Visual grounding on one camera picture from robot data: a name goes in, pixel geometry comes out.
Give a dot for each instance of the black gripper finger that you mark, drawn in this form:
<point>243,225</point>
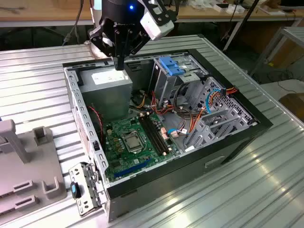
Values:
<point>95,35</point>
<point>139,41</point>

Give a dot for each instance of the black white slanted pole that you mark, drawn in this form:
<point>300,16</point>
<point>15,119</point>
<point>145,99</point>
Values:
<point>234,35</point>

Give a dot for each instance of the brown wooden box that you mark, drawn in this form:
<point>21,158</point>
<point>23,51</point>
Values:
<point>294,104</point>

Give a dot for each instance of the wooden desk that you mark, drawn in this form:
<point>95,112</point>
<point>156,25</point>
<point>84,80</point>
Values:
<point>35,12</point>

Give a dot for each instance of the blue expansion slot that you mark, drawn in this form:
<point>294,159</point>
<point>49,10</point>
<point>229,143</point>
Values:
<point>131,168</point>

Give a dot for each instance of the white small box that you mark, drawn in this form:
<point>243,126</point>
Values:
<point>235,10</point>
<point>219,9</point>

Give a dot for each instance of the black open PC case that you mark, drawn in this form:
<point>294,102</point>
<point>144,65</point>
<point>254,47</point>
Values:
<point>166,180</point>

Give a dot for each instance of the metal drive cage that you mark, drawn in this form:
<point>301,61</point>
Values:
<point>166,95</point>

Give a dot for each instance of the blue drive latch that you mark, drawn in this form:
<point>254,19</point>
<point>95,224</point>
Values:
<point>169,65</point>

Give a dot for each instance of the grey parts rack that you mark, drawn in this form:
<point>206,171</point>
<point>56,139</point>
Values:
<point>28,171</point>

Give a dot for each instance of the green motherboard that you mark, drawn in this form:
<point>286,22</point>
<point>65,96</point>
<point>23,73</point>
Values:
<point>123,164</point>

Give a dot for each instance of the black RAM slot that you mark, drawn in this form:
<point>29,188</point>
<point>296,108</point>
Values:
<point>159,133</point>
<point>152,136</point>

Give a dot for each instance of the grey power supply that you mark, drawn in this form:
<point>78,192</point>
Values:
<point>107,99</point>

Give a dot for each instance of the metal disk bay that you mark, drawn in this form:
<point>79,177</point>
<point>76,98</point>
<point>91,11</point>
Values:
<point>205,134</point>

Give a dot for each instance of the CPU socket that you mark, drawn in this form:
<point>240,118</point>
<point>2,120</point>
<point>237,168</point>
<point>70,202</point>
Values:
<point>131,142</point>

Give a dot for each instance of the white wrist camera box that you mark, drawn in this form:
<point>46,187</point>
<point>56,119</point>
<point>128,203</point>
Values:
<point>156,26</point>

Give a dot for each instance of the metal slot cover bracket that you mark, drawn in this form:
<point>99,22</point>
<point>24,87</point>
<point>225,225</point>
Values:
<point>82,206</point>

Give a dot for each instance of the black blue latch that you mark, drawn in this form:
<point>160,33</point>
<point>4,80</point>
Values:
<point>74,190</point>

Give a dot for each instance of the cardboard box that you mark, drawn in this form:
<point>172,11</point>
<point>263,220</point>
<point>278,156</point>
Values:
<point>289,54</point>

